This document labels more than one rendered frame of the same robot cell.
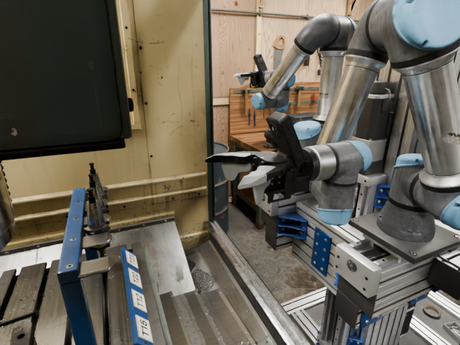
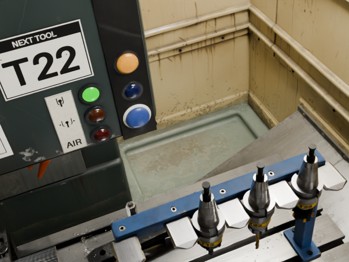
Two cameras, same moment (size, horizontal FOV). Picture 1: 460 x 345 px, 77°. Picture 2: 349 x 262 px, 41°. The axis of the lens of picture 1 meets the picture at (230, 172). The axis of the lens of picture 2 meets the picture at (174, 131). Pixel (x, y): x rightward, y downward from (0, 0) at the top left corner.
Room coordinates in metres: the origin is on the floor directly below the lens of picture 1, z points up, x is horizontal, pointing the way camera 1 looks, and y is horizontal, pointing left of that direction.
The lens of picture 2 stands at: (0.69, -0.20, 1.97)
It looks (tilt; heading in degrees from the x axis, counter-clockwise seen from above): 42 degrees down; 97
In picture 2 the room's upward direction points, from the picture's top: 7 degrees counter-clockwise
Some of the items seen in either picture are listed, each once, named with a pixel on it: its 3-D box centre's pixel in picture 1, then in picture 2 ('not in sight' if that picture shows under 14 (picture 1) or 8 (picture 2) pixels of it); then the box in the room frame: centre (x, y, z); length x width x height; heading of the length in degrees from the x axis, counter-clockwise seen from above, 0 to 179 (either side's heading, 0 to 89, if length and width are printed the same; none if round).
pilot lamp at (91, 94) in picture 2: not in sight; (90, 94); (0.55, 0.22, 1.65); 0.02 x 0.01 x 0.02; 23
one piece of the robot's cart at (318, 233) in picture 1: (320, 251); not in sight; (0.95, -0.35, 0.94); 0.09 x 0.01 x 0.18; 24
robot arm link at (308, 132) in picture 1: (306, 137); not in sight; (1.21, -0.33, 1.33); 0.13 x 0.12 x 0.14; 129
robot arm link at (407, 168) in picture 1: (418, 177); not in sight; (0.75, -0.53, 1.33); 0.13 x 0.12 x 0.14; 3
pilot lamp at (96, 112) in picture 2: not in sight; (96, 115); (0.55, 0.22, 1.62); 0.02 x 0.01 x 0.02; 23
